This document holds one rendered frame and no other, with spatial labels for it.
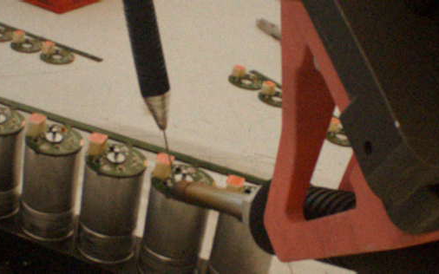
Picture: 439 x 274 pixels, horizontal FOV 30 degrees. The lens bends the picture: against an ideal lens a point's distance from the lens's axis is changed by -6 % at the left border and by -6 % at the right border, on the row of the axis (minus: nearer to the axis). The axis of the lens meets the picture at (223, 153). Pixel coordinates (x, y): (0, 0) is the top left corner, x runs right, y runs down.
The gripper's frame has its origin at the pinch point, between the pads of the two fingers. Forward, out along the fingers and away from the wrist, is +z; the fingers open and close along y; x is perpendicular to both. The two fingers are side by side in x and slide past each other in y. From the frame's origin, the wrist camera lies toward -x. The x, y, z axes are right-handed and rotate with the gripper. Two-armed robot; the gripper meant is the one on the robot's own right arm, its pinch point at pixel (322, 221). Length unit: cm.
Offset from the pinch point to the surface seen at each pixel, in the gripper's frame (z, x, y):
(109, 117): 21.3, -17.3, -5.5
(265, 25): 26.3, -28.3, -23.6
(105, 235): 10.8, -5.2, 1.6
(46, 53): 25.6, -25.6, -4.4
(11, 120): 10.7, -10.9, 4.4
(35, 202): 11.6, -7.4, 3.9
